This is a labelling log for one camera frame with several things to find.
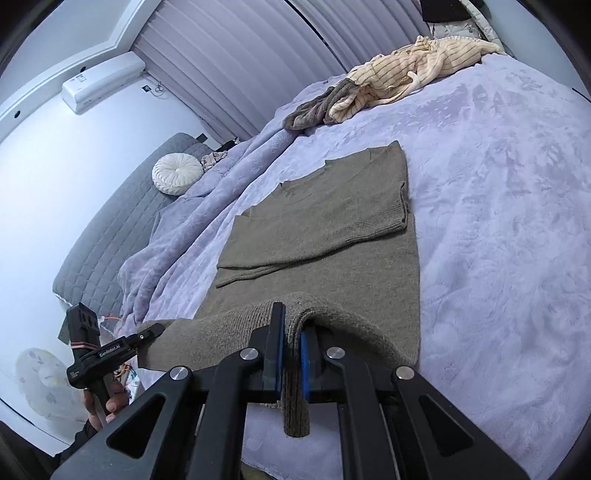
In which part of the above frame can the round white pleated pillow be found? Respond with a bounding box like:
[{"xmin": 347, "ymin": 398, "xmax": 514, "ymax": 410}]
[{"xmin": 151, "ymin": 152, "xmax": 205, "ymax": 196}]

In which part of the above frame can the lavender plush blanket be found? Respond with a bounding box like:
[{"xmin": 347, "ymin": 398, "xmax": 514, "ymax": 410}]
[{"xmin": 113, "ymin": 53, "xmax": 591, "ymax": 480}]

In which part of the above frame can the grey quilted headboard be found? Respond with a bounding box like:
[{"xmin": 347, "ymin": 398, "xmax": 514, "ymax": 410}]
[{"xmin": 52, "ymin": 133, "xmax": 241, "ymax": 305}]

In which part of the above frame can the white air conditioner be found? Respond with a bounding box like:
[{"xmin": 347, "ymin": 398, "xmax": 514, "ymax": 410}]
[{"xmin": 61, "ymin": 52, "xmax": 145, "ymax": 114}]

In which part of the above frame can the person's left hand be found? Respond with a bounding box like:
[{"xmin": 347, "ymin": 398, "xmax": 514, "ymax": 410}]
[{"xmin": 82, "ymin": 377, "xmax": 129, "ymax": 433}]

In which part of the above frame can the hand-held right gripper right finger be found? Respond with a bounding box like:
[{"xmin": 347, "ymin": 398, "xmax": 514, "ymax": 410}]
[{"xmin": 298, "ymin": 323, "xmax": 531, "ymax": 480}]

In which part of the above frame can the black speckled cloth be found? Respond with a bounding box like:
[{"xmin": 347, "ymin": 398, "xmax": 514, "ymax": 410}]
[{"xmin": 420, "ymin": 0, "xmax": 472, "ymax": 23}]

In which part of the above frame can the brown fleece garment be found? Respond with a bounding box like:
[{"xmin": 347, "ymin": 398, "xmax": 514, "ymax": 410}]
[{"xmin": 283, "ymin": 78, "xmax": 361, "ymax": 132}]

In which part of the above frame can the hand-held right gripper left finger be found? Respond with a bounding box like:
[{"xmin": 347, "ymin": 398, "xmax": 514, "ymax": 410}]
[{"xmin": 51, "ymin": 302, "xmax": 287, "ymax": 480}]

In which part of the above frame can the cream striped garment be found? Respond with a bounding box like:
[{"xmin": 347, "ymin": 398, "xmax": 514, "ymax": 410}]
[{"xmin": 330, "ymin": 36, "xmax": 506, "ymax": 124}]

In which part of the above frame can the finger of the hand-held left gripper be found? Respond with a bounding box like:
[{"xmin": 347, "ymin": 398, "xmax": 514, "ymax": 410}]
[{"xmin": 135, "ymin": 322, "xmax": 166, "ymax": 348}]

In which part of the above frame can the small beige patterned cloth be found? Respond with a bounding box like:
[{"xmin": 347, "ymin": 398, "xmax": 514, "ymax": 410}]
[{"xmin": 201, "ymin": 150, "xmax": 229, "ymax": 172}]

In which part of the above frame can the white round floral fan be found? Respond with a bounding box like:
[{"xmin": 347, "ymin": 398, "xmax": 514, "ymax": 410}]
[{"xmin": 14, "ymin": 348, "xmax": 90, "ymax": 423}]

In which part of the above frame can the grey pleated curtain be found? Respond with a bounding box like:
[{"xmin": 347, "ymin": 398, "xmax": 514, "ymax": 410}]
[
  {"xmin": 131, "ymin": 0, "xmax": 347, "ymax": 139},
  {"xmin": 288, "ymin": 0, "xmax": 435, "ymax": 75}
]

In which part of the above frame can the olive brown knit sweater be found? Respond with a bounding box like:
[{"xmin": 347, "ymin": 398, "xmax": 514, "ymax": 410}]
[{"xmin": 136, "ymin": 141, "xmax": 421, "ymax": 438}]

